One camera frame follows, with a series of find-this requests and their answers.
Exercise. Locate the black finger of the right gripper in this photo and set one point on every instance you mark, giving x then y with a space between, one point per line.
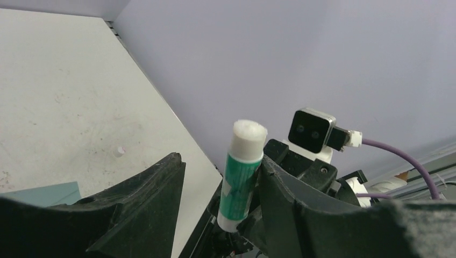
316 173

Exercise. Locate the teal envelope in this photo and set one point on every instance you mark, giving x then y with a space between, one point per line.
51 195

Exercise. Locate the aluminium frame rail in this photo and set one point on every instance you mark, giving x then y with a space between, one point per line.
425 175

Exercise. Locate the green white glue stick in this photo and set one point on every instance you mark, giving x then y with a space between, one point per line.
244 157

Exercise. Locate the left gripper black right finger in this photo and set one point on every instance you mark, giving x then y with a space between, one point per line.
301 221

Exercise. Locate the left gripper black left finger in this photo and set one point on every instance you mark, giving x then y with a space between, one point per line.
134 218

